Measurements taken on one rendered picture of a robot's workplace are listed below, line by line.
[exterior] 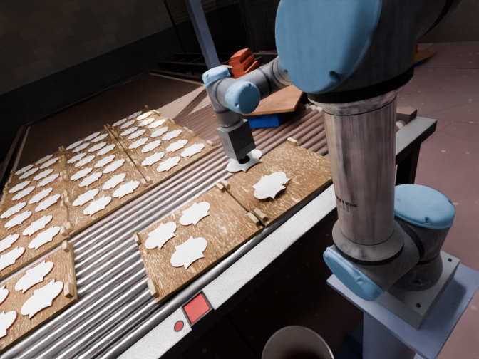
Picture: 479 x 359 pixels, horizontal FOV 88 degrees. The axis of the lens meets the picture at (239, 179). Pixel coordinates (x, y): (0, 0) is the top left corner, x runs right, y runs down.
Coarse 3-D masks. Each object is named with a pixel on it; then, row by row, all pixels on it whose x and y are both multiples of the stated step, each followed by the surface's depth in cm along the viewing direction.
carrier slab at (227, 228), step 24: (216, 192) 109; (168, 216) 106; (216, 216) 97; (240, 216) 93; (144, 240) 98; (216, 240) 88; (240, 240) 85; (144, 264) 89; (168, 264) 85; (192, 264) 82; (168, 288) 78
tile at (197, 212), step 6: (198, 204) 104; (204, 204) 103; (186, 210) 104; (192, 210) 103; (198, 210) 102; (204, 210) 101; (186, 216) 101; (192, 216) 100; (198, 216) 99; (204, 216) 98; (180, 222) 99; (186, 222) 98; (192, 222) 97
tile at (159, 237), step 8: (160, 224) 101; (168, 224) 100; (152, 232) 99; (160, 232) 98; (168, 232) 97; (152, 240) 96; (160, 240) 94; (168, 240) 94; (152, 248) 93; (160, 248) 92
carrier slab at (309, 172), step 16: (288, 144) 122; (272, 160) 115; (288, 160) 112; (304, 160) 108; (320, 160) 105; (240, 176) 113; (256, 176) 110; (288, 176) 103; (304, 176) 100; (320, 176) 98; (240, 192) 104; (288, 192) 96; (304, 192) 93; (272, 208) 92; (288, 208) 90
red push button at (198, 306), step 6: (192, 300) 73; (198, 300) 73; (204, 300) 72; (186, 306) 72; (192, 306) 72; (198, 306) 71; (204, 306) 71; (186, 312) 71; (192, 312) 70; (198, 312) 70; (204, 312) 70; (192, 318) 69
